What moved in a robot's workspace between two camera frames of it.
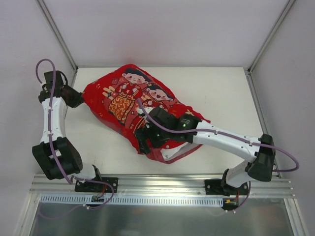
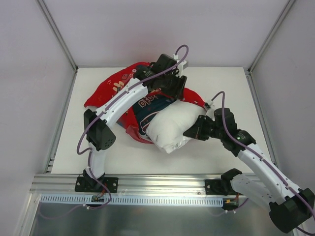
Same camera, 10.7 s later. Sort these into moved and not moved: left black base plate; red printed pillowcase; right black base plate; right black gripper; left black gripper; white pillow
Moved: white pillow; right black gripper; left black gripper; red printed pillowcase
Not moved: right black base plate; left black base plate
